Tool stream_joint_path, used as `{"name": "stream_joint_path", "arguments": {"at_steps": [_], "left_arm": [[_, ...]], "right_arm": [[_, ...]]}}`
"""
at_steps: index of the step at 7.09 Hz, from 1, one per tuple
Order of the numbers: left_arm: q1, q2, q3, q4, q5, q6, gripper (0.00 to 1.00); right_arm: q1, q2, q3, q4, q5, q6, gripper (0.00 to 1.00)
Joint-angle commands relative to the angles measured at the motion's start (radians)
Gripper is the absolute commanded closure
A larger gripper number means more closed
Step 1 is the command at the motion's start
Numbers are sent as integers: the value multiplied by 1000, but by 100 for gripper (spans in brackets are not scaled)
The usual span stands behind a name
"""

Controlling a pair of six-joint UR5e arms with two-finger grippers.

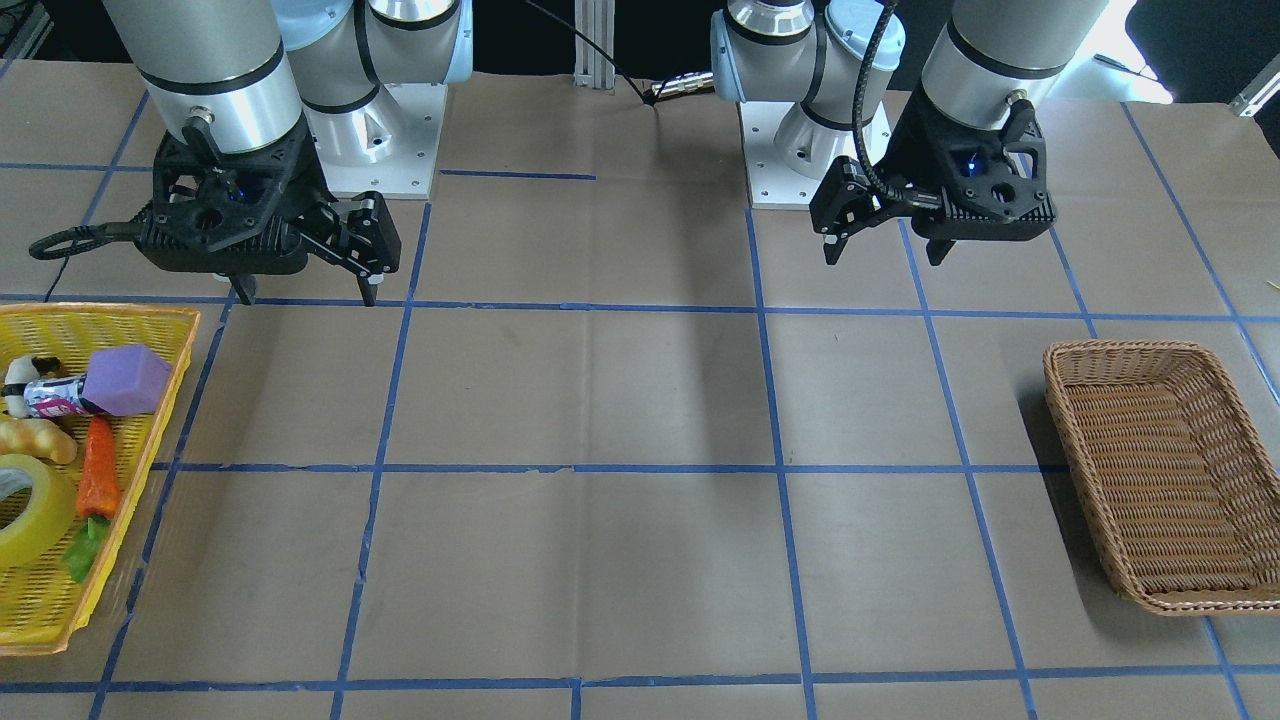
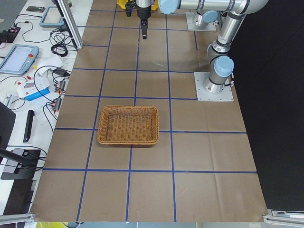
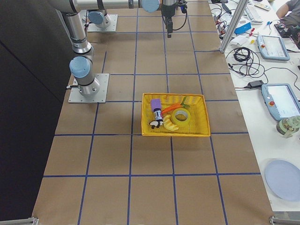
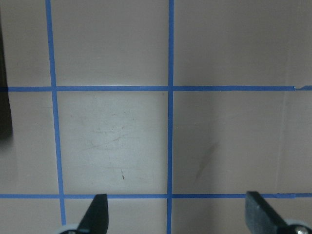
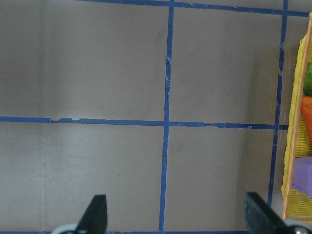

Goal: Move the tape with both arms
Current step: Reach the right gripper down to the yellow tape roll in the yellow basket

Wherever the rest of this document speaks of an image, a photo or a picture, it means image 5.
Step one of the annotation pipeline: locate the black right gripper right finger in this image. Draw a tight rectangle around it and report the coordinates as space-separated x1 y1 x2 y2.
244 192 288 234

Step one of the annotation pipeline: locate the yellow plastic bin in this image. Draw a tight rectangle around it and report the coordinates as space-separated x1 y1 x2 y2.
281 22 312 225

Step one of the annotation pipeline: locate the green toy vegetable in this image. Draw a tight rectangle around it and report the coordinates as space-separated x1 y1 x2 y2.
303 62 312 96

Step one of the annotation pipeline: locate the purple foam block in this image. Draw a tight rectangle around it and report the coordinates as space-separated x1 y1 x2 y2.
292 156 312 196

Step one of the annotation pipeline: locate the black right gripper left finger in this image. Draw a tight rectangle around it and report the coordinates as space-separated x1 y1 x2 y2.
74 195 108 234

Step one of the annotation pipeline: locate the orange toy carrot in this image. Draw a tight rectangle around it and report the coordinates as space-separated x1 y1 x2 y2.
300 96 312 142

